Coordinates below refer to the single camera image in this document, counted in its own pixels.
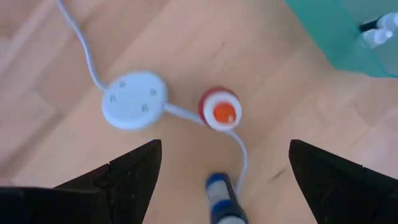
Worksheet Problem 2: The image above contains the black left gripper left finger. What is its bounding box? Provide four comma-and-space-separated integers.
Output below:
54, 139, 162, 224

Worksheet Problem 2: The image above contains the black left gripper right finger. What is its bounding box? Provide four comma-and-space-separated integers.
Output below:
289, 139, 398, 224

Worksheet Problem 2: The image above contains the large blue food coloring bottle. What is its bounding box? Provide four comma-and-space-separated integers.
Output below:
205, 172, 249, 224

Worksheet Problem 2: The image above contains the large red food coloring bottle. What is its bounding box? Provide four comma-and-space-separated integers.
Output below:
197, 86, 243, 132

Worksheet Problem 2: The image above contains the small teal dropper bottle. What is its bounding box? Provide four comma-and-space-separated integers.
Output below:
360, 27, 394, 49

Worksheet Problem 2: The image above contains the small dark blue dropper bottle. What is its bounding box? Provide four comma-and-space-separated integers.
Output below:
359, 12, 398, 34

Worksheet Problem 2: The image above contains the translucent green plastic bin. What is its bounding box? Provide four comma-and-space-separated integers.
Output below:
284, 0, 398, 78

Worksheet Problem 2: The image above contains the white power cable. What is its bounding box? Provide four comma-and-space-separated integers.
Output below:
55, 0, 249, 200

